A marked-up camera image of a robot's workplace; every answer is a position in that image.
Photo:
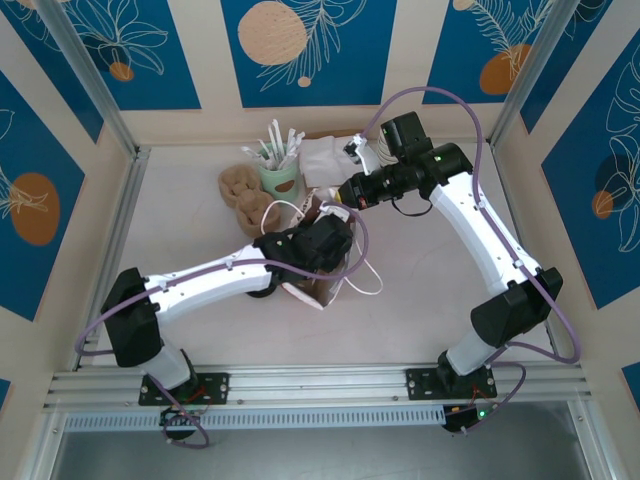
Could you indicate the white and red paper bag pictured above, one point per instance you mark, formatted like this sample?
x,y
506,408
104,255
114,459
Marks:
x,y
320,292

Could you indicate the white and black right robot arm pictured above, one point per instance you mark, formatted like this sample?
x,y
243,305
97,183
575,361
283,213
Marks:
x,y
475,230

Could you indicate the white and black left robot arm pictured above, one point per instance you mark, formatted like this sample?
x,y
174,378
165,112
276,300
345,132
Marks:
x,y
210,280

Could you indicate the black paper cup white inside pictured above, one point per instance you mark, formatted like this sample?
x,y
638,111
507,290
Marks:
x,y
384,148
384,156

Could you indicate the brown cardboard napkin box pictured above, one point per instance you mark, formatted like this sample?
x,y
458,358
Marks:
x,y
325,134

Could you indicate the mint green straw holder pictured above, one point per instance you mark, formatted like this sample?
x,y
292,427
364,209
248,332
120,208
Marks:
x,y
280,182

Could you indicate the white wrapped straw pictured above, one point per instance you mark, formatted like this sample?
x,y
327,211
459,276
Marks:
x,y
275,132
250,151
291,142
300,140
264,149

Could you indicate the brown pulp cup carrier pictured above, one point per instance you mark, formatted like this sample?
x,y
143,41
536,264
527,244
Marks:
x,y
240,190

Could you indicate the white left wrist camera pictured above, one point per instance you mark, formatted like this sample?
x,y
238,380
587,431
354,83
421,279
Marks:
x,y
335,210

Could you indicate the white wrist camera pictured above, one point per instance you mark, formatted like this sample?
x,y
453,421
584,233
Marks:
x,y
335,210
362,157

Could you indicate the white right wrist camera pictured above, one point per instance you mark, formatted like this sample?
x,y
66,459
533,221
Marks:
x,y
362,157

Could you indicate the aluminium frame side rail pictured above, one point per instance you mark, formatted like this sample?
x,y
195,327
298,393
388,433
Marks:
x,y
511,200
127,200

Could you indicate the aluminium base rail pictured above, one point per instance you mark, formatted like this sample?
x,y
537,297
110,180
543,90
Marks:
x,y
320,380

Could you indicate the aluminium frame post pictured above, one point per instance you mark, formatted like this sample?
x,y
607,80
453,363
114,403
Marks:
x,y
90,70
530,70

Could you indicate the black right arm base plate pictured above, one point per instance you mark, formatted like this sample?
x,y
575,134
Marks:
x,y
420,382

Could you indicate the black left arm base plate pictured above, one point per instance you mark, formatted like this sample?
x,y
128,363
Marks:
x,y
215,387

